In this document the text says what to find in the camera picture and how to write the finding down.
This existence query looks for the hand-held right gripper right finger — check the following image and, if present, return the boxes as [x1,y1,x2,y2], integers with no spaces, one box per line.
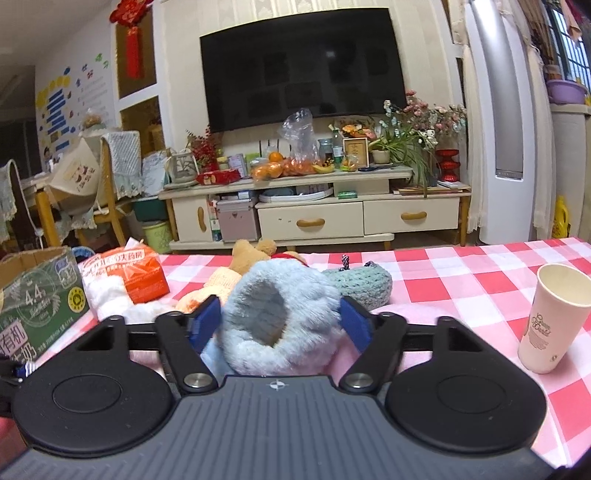
[338,294,478,396]

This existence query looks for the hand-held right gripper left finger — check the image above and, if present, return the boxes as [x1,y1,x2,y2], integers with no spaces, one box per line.
[87,294,222,396]

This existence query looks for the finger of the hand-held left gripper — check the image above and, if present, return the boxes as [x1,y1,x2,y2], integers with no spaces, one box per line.
[0,359,38,385]

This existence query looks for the orange plush toy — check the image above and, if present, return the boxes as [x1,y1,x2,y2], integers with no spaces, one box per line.
[175,267,242,315]

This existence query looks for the light blue fluffy slipper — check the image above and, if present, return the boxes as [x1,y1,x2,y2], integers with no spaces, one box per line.
[203,265,345,377]

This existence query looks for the green printed cardboard box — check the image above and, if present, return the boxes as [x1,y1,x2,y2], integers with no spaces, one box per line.
[0,246,90,365]

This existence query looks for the white plush toy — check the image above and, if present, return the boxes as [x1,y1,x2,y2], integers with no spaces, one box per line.
[85,272,155,324]

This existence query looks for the teal crocheted pouch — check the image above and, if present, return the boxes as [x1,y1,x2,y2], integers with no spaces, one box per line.
[321,261,393,309]

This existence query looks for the orange tissue pack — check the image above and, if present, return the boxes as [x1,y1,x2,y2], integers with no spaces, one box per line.
[78,237,169,305]

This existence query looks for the red white checked tablecloth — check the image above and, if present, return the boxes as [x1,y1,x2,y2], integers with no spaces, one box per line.
[0,237,591,467]

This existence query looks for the light green waste bin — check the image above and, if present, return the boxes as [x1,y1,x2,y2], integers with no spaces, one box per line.
[142,220,174,254]

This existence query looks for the pink storage box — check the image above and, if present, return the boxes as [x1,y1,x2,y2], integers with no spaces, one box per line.
[216,198,260,243]

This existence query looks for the cream television cabinet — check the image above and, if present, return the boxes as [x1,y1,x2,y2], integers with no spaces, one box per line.
[158,166,472,252]

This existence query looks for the dark green storage box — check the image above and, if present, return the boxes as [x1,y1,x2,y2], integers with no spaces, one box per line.
[133,196,168,222]

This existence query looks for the white round tray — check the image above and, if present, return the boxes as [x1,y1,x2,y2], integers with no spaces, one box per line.
[259,187,334,204]

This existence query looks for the red snack packet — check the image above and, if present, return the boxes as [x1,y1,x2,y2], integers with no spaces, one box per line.
[196,170,242,185]

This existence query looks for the white printed flower pot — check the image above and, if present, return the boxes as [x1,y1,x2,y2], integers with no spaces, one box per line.
[168,150,198,184]

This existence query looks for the pile of oranges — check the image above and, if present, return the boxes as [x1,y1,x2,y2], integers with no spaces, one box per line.
[252,151,319,181]

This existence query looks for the red berry branches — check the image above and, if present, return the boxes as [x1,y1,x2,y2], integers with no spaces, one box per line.
[187,127,223,169]

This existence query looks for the wooden chair with knitted cover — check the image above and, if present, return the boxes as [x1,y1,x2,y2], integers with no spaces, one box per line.
[0,159,29,245]
[76,130,144,245]

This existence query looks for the red glass candle holder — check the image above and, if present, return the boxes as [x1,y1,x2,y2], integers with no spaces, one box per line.
[435,148,461,182]

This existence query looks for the green potted plant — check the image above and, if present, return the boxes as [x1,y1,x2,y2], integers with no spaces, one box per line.
[369,128,437,185]

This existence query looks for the white paper cup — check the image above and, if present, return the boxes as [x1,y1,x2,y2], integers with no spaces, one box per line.
[518,264,591,374]

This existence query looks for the clear plastic bag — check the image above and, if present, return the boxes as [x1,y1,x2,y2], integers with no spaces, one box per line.
[277,108,319,162]

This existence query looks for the beige tote bag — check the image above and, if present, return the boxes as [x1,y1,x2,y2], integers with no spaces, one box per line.
[48,138,103,197]

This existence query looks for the pink artificial flower bouquet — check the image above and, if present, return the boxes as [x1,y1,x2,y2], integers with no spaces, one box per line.
[383,90,467,139]

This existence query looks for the yellow plastic bottle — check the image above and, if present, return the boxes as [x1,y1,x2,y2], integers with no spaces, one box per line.
[553,196,571,239]

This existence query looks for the white standing air conditioner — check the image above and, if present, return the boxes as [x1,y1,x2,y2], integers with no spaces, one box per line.
[464,0,539,245]

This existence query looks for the black flat television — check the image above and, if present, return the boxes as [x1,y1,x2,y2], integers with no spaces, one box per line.
[199,7,407,132]

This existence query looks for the purple plastic basin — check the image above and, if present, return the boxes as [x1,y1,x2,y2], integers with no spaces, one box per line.
[546,79,590,105]

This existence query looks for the wooden photo frame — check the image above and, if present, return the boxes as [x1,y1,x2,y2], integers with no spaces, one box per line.
[342,137,369,169]

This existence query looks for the blue yellow wall poster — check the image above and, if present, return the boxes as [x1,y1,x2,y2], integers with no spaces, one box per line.
[36,53,114,153]

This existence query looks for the red knot wall hanging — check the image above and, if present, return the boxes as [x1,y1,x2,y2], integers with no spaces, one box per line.
[110,0,153,79]

